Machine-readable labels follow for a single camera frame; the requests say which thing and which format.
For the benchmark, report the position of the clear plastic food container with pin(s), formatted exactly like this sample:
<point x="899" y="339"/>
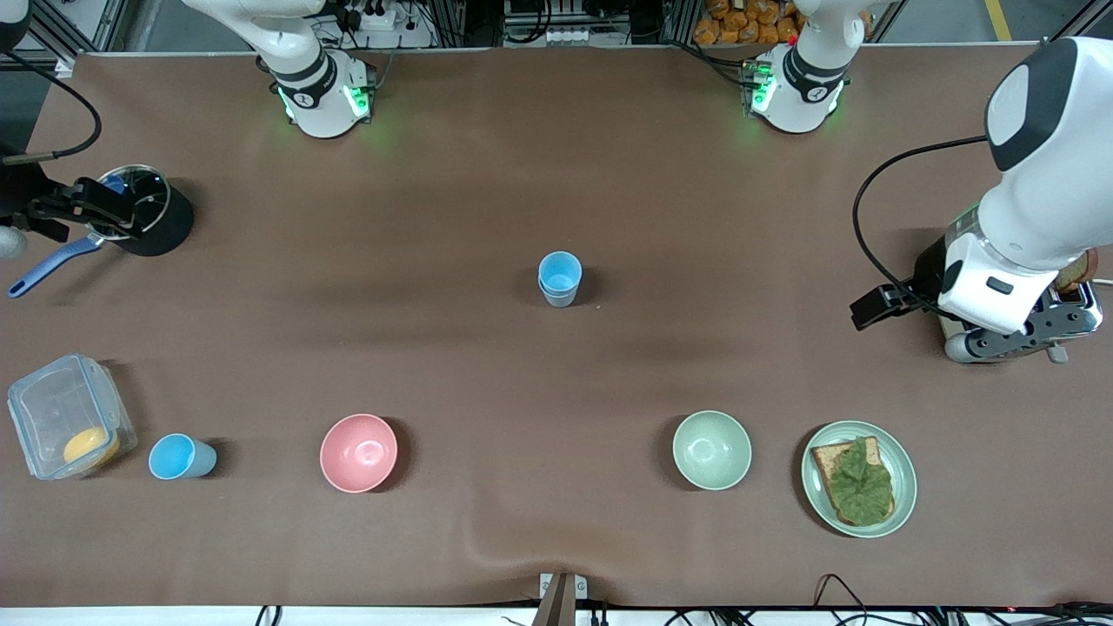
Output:
<point x="52" y="409"/>

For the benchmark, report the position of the blue plastic cup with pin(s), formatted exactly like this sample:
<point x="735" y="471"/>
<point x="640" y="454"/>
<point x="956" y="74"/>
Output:
<point x="560" y="301"/>
<point x="181" y="456"/>
<point x="559" y="269"/>

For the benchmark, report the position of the green lettuce leaf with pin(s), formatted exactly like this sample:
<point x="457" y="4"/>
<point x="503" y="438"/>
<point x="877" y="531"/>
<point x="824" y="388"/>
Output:
<point x="861" y="487"/>

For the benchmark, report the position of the orange round food piece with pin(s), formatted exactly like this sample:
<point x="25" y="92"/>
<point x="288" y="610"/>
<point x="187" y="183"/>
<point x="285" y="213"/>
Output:
<point x="89" y="446"/>

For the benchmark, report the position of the toast slice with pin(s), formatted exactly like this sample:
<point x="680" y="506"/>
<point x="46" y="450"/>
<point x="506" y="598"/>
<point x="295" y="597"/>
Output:
<point x="826" y="458"/>

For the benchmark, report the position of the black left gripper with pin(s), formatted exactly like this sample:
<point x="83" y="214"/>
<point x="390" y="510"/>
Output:
<point x="927" y="271"/>

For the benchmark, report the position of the bag of orange buns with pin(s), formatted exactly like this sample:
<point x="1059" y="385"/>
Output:
<point x="748" y="22"/>

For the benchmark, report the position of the pink bowl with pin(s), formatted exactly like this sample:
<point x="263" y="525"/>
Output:
<point x="358" y="452"/>

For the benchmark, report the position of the metal table edge bracket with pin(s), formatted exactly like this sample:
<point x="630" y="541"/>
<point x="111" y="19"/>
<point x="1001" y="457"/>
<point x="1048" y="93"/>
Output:
<point x="561" y="596"/>

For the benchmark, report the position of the dark bread slice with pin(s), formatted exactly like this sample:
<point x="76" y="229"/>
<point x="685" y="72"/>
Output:
<point x="1078" y="271"/>

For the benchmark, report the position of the beige chrome toaster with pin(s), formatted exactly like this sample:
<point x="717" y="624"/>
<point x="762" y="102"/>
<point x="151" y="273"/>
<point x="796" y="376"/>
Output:
<point x="1083" y="300"/>

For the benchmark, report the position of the pale green plate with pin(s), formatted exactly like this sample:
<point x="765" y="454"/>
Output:
<point x="906" y="474"/>

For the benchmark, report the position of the glass lid blue knob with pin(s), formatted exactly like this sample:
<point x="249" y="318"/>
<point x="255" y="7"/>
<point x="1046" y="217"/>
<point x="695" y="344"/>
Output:
<point x="149" y="196"/>

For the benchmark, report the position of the white power strip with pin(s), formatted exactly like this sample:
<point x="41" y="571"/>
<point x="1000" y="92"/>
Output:
<point x="376" y="17"/>

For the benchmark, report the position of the pale green bowl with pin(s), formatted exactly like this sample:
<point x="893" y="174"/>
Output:
<point x="711" y="450"/>

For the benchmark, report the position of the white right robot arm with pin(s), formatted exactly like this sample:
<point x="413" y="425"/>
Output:
<point x="322" y="96"/>

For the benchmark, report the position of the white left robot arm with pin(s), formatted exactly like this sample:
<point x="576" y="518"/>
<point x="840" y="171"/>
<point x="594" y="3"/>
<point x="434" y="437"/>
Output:
<point x="1043" y="200"/>

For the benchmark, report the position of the brown table mat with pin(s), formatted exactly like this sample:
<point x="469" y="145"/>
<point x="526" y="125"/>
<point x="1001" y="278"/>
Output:
<point x="556" y="391"/>

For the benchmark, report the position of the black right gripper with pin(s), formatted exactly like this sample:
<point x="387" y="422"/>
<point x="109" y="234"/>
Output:
<point x="19" y="191"/>

